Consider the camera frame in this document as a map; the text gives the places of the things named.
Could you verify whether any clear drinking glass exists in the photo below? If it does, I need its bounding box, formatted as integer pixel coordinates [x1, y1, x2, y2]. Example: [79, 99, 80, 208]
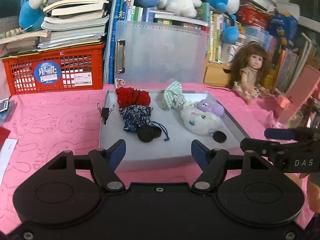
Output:
[275, 103, 303, 129]

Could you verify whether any brown haired baby doll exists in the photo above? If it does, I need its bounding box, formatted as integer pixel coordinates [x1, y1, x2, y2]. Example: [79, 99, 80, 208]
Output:
[228, 41, 270, 105]

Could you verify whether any red plastic basket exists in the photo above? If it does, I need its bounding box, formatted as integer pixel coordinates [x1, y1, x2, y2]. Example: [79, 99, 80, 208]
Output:
[2, 43, 104, 95]

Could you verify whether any white shallow cardboard box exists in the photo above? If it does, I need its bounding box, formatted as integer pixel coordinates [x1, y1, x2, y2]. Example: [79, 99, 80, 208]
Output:
[99, 89, 249, 172]

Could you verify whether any wooden desk drawer organizer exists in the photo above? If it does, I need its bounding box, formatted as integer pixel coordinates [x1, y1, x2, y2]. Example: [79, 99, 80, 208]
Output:
[203, 61, 276, 90]

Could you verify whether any person right hand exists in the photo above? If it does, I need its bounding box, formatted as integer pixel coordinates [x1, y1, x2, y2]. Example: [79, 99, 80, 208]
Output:
[299, 173, 320, 213]

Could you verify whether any row of upright books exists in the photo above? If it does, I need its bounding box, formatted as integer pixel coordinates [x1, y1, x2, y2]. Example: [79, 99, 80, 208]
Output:
[107, 0, 311, 93]

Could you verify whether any blue doraemon plush left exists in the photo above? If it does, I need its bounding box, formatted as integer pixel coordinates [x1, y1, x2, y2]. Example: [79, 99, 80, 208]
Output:
[18, 0, 46, 31]

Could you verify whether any stack of books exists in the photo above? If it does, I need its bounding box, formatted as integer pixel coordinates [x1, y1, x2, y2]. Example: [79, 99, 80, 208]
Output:
[1, 0, 111, 54]

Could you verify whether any white fluffy plush toy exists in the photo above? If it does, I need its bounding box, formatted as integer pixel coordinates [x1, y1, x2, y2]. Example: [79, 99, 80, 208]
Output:
[180, 107, 222, 136]

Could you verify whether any green checked cloth doll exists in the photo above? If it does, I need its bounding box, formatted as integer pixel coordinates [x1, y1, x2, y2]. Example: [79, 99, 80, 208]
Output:
[161, 81, 194, 111]

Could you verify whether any black round disc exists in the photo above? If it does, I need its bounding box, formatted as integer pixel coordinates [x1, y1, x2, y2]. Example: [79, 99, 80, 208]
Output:
[212, 131, 227, 143]

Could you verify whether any white paper strip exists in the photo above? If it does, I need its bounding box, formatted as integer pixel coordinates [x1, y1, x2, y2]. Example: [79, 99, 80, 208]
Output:
[0, 138, 18, 182]

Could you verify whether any purple plush toy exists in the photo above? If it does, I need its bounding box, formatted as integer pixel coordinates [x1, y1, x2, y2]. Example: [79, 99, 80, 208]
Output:
[195, 99, 225, 117]

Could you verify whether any pink bunny print cloth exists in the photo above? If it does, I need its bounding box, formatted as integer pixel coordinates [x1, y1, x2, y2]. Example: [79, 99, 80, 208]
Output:
[1, 85, 314, 233]

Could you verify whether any black binder clip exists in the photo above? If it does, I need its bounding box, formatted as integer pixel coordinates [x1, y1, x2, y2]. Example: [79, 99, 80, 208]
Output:
[97, 103, 115, 124]

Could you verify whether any small calculator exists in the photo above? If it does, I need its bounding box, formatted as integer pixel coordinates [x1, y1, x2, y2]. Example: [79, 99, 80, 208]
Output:
[0, 97, 10, 113]

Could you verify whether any blue plush toy right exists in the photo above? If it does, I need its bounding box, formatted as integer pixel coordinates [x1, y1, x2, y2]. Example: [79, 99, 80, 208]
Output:
[206, 0, 240, 44]

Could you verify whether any red crocheted yarn item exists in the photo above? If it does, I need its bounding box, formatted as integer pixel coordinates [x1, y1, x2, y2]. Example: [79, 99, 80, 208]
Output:
[116, 87, 151, 108]

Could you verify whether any blue floral drawstring pouch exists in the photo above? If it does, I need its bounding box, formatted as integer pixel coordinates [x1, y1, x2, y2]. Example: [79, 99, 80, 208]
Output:
[119, 105, 170, 142]

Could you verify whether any red card packet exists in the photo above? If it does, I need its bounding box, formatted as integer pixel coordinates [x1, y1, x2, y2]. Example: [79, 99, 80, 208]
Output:
[0, 127, 10, 149]

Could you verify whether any translucent clipboard folder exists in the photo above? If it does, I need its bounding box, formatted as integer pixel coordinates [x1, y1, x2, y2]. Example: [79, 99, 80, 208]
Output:
[113, 21, 207, 88]

